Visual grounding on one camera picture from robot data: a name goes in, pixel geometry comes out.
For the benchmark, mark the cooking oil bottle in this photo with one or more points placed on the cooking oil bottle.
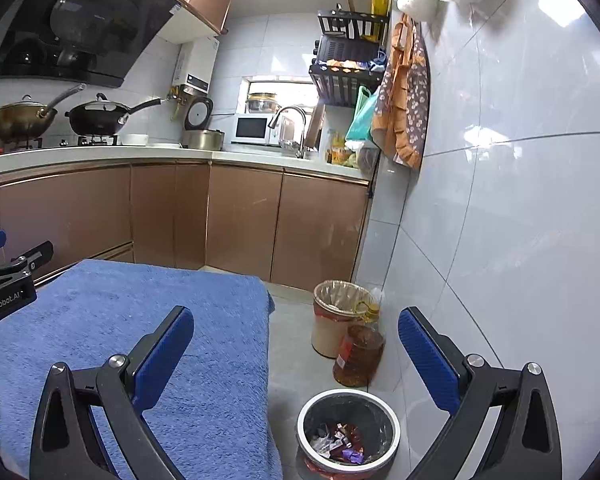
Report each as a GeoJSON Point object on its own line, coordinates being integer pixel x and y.
{"type": "Point", "coordinates": [357, 360]}

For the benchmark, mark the clear plastic wrapper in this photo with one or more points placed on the clear plastic wrapper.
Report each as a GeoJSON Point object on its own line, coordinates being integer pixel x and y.
{"type": "Point", "coordinates": [324, 442]}

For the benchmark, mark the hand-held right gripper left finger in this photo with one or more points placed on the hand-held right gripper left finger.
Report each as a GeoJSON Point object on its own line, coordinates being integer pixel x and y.
{"type": "Point", "coordinates": [162, 360]}

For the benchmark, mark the chrome kitchen faucet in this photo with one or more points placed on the chrome kitchen faucet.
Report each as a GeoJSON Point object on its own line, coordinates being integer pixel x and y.
{"type": "Point", "coordinates": [292, 110]}

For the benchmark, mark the white water heater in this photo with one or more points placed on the white water heater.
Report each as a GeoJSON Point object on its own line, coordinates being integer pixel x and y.
{"type": "Point", "coordinates": [200, 65]}

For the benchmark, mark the yellow roll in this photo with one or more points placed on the yellow roll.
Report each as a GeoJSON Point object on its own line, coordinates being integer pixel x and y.
{"type": "Point", "coordinates": [381, 5]}

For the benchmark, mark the rice cooker with open lid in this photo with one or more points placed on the rice cooker with open lid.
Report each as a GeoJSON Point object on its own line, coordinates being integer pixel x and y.
{"type": "Point", "coordinates": [202, 137]}

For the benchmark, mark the brown bag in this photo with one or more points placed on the brown bag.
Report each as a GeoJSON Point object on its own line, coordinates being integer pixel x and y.
{"type": "Point", "coordinates": [367, 157]}

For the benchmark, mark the green bag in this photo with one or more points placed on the green bag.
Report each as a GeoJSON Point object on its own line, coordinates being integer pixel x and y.
{"type": "Point", "coordinates": [362, 117]}

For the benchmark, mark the beige waste bin with liner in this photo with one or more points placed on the beige waste bin with liner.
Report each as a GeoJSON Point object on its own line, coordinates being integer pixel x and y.
{"type": "Point", "coordinates": [325, 335]}

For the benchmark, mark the wooden cutting board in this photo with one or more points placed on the wooden cutting board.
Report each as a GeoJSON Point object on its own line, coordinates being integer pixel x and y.
{"type": "Point", "coordinates": [314, 130]}

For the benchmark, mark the glass lidded pot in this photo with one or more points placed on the glass lidded pot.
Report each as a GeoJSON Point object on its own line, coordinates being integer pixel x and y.
{"type": "Point", "coordinates": [261, 104]}

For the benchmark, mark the blue terry towel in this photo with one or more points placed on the blue terry towel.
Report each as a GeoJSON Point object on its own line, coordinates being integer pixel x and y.
{"type": "Point", "coordinates": [105, 310]}

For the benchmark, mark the black wall rack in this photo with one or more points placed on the black wall rack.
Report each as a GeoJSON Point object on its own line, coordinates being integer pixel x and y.
{"type": "Point", "coordinates": [340, 85]}

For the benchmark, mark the black range hood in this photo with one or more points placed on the black range hood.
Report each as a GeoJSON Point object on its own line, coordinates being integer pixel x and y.
{"type": "Point", "coordinates": [80, 25]}

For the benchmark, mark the yellow bottle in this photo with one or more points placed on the yellow bottle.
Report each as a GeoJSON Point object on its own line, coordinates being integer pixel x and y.
{"type": "Point", "coordinates": [337, 152]}

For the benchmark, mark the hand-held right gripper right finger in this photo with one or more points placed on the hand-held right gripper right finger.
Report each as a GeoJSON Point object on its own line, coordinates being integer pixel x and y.
{"type": "Point", "coordinates": [427, 360]}

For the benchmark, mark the black wok with lid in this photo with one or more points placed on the black wok with lid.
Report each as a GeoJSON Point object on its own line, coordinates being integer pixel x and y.
{"type": "Point", "coordinates": [95, 117]}

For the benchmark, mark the white microwave oven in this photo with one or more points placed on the white microwave oven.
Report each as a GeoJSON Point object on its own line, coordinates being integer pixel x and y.
{"type": "Point", "coordinates": [250, 130]}

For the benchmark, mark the brown kitchen base cabinet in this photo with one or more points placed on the brown kitchen base cabinet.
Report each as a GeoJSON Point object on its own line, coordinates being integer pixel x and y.
{"type": "Point", "coordinates": [240, 220]}

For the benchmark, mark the grey round trash bin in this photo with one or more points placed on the grey round trash bin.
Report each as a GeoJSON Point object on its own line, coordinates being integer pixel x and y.
{"type": "Point", "coordinates": [382, 425]}

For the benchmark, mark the gas stove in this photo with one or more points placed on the gas stove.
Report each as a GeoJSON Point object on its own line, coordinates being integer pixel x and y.
{"type": "Point", "coordinates": [95, 140]}

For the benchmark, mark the floral brown and orange apron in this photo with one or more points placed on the floral brown and orange apron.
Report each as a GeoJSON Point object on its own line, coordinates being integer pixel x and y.
{"type": "Point", "coordinates": [405, 100]}

